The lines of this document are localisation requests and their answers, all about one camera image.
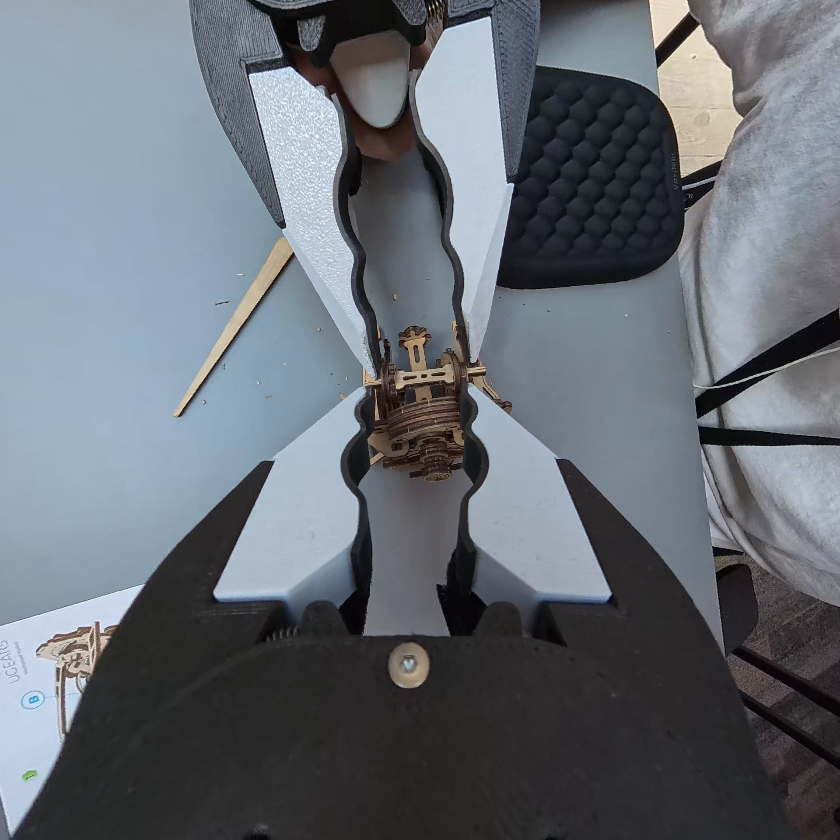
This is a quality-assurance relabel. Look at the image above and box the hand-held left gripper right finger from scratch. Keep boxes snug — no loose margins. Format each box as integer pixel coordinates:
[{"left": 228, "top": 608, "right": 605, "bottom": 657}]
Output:
[{"left": 436, "top": 384, "right": 613, "bottom": 636}]

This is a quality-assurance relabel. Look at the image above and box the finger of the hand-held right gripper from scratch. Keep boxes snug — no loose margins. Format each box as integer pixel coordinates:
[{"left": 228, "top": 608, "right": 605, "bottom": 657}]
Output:
[
  {"left": 247, "top": 64, "right": 385, "bottom": 382},
  {"left": 408, "top": 18, "right": 517, "bottom": 365}
]

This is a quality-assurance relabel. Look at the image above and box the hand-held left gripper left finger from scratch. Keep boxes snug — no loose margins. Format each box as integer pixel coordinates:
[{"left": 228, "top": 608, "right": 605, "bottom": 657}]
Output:
[{"left": 213, "top": 386, "right": 375, "bottom": 636}]

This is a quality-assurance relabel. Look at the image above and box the wooden mechanical model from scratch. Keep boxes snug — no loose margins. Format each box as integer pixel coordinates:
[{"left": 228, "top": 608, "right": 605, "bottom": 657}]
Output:
[{"left": 363, "top": 325, "right": 513, "bottom": 483}]

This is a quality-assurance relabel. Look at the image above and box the grey desk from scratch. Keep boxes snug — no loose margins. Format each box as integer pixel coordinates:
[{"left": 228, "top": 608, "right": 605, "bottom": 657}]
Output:
[{"left": 0, "top": 0, "right": 726, "bottom": 840}]

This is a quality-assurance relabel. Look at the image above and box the person's right hand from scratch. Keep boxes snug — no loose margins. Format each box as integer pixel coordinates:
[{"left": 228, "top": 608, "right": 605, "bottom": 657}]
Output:
[{"left": 356, "top": 117, "right": 414, "bottom": 161}]

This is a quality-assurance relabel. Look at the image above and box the black honeycomb cushion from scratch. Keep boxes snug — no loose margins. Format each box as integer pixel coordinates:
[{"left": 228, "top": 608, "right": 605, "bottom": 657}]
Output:
[{"left": 495, "top": 64, "right": 685, "bottom": 291}]

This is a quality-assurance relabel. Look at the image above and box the thin wooden stick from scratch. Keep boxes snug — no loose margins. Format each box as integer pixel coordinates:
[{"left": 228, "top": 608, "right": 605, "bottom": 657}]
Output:
[{"left": 172, "top": 236, "right": 295, "bottom": 419}]

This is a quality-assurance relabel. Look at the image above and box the black office chair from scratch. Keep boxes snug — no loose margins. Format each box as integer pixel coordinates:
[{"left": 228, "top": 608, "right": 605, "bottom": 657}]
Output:
[{"left": 712, "top": 551, "right": 840, "bottom": 798}]

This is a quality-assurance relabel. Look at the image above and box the person's white sweatshirt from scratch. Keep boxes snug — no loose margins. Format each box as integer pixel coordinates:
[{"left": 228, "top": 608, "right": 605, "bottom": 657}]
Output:
[{"left": 676, "top": 0, "right": 840, "bottom": 608}]

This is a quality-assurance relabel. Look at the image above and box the assembly instruction booklet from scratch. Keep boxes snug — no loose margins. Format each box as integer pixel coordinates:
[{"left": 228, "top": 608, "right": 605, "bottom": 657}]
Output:
[{"left": 0, "top": 583, "right": 147, "bottom": 818}]

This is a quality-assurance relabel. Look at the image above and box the black strap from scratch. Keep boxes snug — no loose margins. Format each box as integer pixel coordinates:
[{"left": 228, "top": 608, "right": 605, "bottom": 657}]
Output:
[
  {"left": 694, "top": 308, "right": 840, "bottom": 421},
  {"left": 697, "top": 424, "right": 840, "bottom": 448}
]

